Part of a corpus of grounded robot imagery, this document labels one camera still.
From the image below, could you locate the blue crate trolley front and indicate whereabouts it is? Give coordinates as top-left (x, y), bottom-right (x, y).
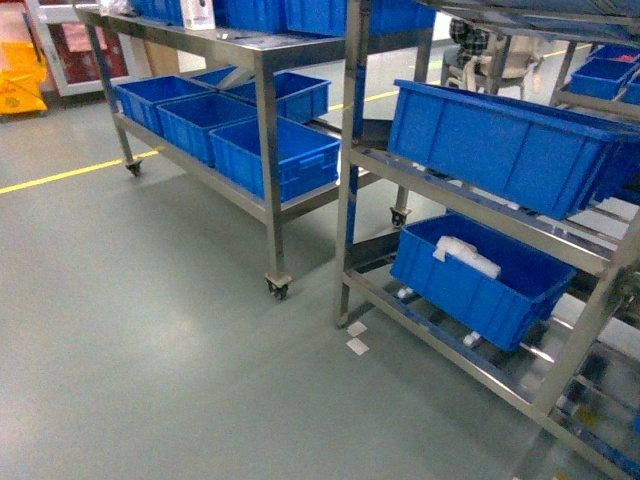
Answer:
top-left (209, 118), bottom-right (340, 202)

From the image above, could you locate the blue crate trolley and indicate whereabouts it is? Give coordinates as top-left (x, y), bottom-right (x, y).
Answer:
top-left (218, 71), bottom-right (331, 124)
top-left (157, 93), bottom-right (258, 167)
top-left (114, 75), bottom-right (213, 136)
top-left (209, 118), bottom-right (340, 202)

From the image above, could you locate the blue crate trolley rear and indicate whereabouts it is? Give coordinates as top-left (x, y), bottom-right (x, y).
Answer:
top-left (218, 71), bottom-right (331, 124)

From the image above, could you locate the steel trolley on casters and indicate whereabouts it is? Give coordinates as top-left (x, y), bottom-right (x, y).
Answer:
top-left (73, 3), bottom-right (435, 301)

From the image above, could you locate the white foam packing piece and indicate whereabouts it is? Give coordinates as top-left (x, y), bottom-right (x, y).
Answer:
top-left (432, 236), bottom-right (501, 279)

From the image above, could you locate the steel flow rack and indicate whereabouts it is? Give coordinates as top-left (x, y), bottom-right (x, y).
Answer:
top-left (334, 1), bottom-right (639, 479)

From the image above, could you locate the blue crate trolley middle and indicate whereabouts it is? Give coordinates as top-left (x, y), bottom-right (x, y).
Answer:
top-left (157, 93), bottom-right (258, 167)

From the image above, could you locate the blue bin lower rack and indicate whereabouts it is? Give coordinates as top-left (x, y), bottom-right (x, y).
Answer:
top-left (391, 212), bottom-right (577, 351)

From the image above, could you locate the blue bin rack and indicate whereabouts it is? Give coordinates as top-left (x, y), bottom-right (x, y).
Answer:
top-left (388, 80), bottom-right (639, 220)
top-left (391, 212), bottom-right (577, 351)

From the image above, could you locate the blue crate trolley left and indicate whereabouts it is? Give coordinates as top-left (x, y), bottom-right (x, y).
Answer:
top-left (114, 75), bottom-right (213, 136)

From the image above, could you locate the blue bin upper rack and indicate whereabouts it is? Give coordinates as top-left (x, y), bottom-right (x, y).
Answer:
top-left (388, 80), bottom-right (639, 220)

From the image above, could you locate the yellow wet floor sign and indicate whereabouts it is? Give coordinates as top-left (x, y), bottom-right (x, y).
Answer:
top-left (1, 41), bottom-right (48, 120)

